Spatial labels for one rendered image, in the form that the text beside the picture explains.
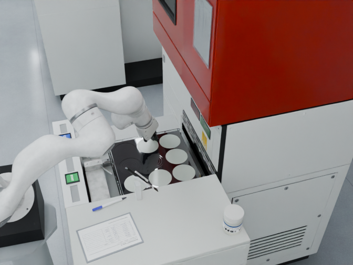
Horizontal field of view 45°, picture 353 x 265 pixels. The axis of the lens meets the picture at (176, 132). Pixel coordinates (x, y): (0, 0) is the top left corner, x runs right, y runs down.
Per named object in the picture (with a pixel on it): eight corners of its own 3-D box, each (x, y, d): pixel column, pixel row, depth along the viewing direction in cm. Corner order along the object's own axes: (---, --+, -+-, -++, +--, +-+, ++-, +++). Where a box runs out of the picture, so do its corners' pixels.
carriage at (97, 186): (99, 154, 204) (98, 150, 202) (114, 213, 177) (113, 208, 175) (82, 158, 202) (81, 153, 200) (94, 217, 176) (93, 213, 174)
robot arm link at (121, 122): (111, 129, 155) (121, 134, 185) (148, 106, 156) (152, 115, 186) (98, 108, 155) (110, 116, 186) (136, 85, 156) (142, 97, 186)
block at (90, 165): (101, 163, 195) (101, 158, 194) (103, 167, 193) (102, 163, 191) (84, 166, 194) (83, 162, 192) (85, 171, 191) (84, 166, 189)
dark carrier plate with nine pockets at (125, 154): (178, 131, 211) (178, 130, 210) (202, 180, 186) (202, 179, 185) (108, 144, 203) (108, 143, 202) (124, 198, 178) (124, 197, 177)
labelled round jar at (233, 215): (236, 218, 161) (239, 201, 155) (244, 233, 156) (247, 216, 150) (219, 222, 160) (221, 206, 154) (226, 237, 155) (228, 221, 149)
